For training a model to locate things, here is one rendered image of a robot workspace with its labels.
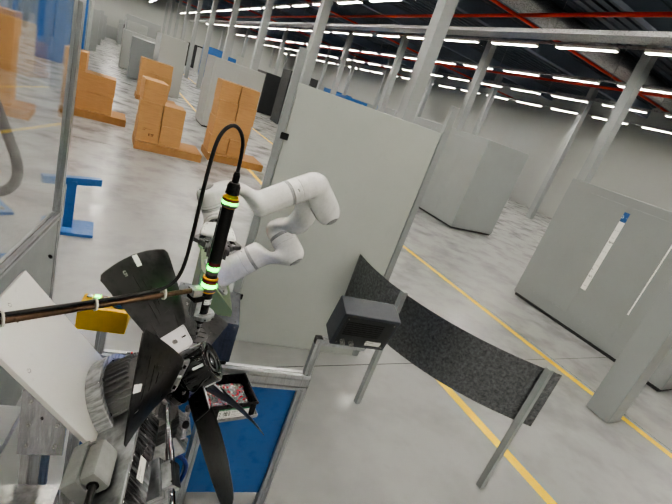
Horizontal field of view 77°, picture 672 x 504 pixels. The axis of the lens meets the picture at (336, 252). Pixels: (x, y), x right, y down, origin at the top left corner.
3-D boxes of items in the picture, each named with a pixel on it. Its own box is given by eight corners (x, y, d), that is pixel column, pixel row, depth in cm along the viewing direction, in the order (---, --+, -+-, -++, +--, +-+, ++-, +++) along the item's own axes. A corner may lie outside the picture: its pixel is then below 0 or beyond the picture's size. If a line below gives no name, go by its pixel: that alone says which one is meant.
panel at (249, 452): (71, 491, 181) (91, 368, 159) (71, 490, 182) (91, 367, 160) (258, 492, 209) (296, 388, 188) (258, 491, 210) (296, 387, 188)
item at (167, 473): (170, 494, 97) (161, 489, 94) (169, 468, 101) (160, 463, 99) (181, 489, 97) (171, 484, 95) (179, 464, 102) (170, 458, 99)
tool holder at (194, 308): (191, 325, 115) (198, 295, 112) (177, 312, 119) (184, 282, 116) (218, 319, 122) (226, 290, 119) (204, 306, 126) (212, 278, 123)
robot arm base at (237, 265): (205, 254, 202) (240, 236, 203) (226, 287, 208) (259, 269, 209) (202, 267, 184) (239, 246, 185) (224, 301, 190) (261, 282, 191)
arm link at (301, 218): (274, 258, 198) (258, 229, 201) (294, 251, 205) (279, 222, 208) (317, 205, 158) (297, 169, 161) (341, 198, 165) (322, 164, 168)
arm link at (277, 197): (287, 162, 138) (197, 193, 126) (298, 207, 145) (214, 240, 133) (276, 159, 145) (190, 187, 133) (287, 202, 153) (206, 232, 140)
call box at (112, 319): (73, 332, 147) (77, 306, 144) (82, 316, 156) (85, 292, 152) (123, 338, 152) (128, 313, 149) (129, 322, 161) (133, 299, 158)
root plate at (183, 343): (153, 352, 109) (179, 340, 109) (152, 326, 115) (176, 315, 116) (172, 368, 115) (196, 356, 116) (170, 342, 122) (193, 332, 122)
